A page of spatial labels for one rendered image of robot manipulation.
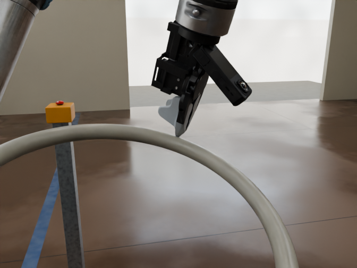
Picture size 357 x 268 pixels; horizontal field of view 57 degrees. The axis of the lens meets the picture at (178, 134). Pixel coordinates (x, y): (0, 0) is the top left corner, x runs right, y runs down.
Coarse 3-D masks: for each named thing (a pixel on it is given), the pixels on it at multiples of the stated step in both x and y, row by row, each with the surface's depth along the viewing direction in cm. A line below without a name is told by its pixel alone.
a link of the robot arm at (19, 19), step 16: (0, 0) 85; (16, 0) 86; (32, 0) 89; (48, 0) 93; (0, 16) 85; (16, 16) 86; (32, 16) 91; (0, 32) 85; (16, 32) 87; (0, 48) 85; (16, 48) 88; (0, 64) 85; (0, 80) 86; (0, 96) 88
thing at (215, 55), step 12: (204, 48) 52; (216, 48) 55; (204, 60) 53; (216, 60) 53; (216, 72) 53; (228, 72) 54; (216, 84) 54; (228, 84) 53; (240, 84) 54; (228, 96) 54; (240, 96) 53
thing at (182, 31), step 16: (176, 32) 54; (192, 32) 51; (176, 48) 55; (192, 48) 54; (160, 64) 56; (176, 64) 55; (192, 64) 55; (160, 80) 58; (176, 80) 56; (192, 80) 54; (192, 96) 56
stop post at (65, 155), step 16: (48, 112) 159; (64, 112) 161; (64, 144) 167; (64, 160) 169; (64, 176) 172; (64, 192) 174; (64, 208) 177; (64, 224) 179; (80, 224) 187; (80, 240) 185; (80, 256) 186
